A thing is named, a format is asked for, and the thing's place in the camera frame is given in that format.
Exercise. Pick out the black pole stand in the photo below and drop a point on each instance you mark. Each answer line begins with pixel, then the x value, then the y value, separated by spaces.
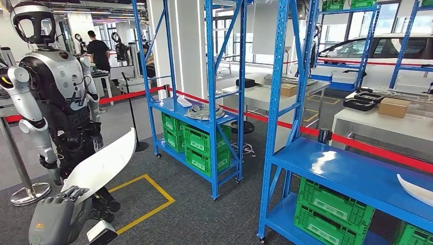
pixel 142 146

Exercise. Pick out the blue steel shelf rack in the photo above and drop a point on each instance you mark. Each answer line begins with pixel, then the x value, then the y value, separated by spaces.
pixel 210 67
pixel 338 169
pixel 368 44
pixel 404 44

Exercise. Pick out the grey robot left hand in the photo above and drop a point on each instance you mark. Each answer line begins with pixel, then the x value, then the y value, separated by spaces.
pixel 54 223

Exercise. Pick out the person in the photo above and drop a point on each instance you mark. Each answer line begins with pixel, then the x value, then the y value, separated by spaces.
pixel 98 54

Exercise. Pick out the black belt stanchion post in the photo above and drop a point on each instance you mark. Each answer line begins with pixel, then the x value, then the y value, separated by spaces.
pixel 325 135
pixel 166 91

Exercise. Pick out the black round stool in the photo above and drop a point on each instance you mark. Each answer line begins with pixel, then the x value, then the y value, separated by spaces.
pixel 245 128

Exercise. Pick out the red barrier belt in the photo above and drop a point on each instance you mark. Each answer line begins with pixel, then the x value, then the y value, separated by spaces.
pixel 135 94
pixel 389 154
pixel 257 116

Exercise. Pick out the small white curved part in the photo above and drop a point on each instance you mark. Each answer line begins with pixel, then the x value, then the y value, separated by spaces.
pixel 184 101
pixel 417 192

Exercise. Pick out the large silver black humanoid robot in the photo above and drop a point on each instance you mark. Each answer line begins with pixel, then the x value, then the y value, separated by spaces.
pixel 57 81

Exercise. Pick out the white car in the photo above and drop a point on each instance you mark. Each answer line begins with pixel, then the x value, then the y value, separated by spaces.
pixel 375 76

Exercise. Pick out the chrome stanchion post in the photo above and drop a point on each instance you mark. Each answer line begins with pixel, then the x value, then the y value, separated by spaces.
pixel 30 194

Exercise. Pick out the brown cardboard box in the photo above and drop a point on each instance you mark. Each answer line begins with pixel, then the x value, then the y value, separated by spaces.
pixel 288 90
pixel 394 108

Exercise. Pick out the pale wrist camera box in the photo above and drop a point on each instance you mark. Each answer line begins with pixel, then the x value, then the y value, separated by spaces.
pixel 101 233

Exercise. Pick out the black case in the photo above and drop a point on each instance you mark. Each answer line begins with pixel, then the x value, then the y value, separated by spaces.
pixel 246 83

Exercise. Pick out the black plastic tray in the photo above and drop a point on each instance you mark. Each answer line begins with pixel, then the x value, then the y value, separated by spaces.
pixel 358 104
pixel 370 97

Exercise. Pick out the round metal casting part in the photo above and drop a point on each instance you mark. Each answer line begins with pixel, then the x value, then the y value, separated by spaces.
pixel 203 112

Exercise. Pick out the long white curved panel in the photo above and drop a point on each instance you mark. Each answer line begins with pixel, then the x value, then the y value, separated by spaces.
pixel 101 165

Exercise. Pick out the stainless steel table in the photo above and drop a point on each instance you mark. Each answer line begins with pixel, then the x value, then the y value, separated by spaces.
pixel 318 87

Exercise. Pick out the white table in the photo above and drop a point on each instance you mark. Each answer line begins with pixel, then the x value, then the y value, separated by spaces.
pixel 365 123

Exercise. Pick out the white black humanoid robot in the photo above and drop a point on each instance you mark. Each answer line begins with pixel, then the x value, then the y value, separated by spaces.
pixel 317 31
pixel 120 50
pixel 81 44

